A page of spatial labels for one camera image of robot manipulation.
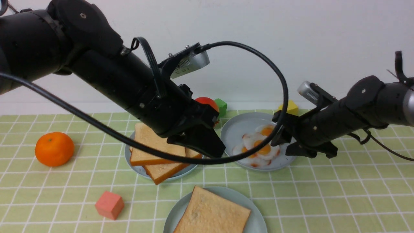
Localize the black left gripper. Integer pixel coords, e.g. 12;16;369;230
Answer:
158;83;226;158

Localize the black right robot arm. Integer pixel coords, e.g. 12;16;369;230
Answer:
270;76;414;158

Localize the orange mandarin fruit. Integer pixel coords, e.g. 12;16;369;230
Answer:
34;132;74;167

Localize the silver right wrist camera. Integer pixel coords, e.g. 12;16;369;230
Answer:
297;81;337;109

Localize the grey plate with eggs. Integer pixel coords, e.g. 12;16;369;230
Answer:
220;112;296;172

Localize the yellow wooden cube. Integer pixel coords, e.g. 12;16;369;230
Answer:
287;99;299;116

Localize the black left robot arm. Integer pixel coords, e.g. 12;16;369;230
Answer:
0;0;225;158

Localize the green wooden cube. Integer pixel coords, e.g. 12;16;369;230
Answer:
214;98;228;118

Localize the black left camera cable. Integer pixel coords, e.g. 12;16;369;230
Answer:
0;41;289;165

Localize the toast slice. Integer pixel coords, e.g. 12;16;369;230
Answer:
129;147;190;185
129;123;186;166
174;186;251;233

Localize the light blue front plate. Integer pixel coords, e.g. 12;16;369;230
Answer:
163;186;267;233

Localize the grey plate with toast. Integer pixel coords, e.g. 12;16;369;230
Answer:
125;145;198;181

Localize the red tomato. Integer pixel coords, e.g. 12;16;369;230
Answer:
195;97;220;128

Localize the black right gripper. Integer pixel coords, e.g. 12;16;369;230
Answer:
271;114;338;158

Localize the fried egg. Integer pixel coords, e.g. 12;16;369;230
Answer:
242;132;281;160
232;144;272;168
255;124;275;137

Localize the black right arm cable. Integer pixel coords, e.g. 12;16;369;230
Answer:
348;129;414;161

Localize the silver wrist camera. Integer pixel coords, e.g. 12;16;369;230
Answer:
158;43;210;79
297;81;337;109

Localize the salmon red wooden cube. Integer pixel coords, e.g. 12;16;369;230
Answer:
95;191;125;221

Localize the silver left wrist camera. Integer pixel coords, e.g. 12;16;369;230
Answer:
158;43;210;79

